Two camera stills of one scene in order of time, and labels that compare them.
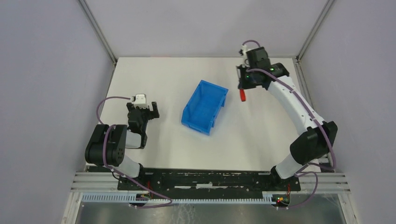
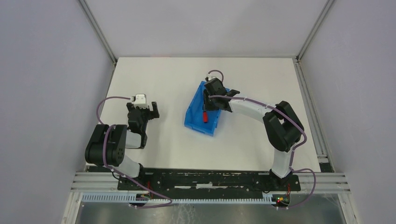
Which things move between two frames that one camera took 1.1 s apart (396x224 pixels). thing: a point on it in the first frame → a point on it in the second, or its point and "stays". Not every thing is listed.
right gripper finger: (250, 84) → (221, 106)
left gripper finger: (130, 107) stays
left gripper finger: (155, 113) stays
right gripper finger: (239, 74) → (205, 106)
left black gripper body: (144, 112) stays
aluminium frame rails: (95, 182) stays
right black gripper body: (243, 78) → (213, 101)
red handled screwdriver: (243, 95) → (205, 116)
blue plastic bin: (200, 113) stays
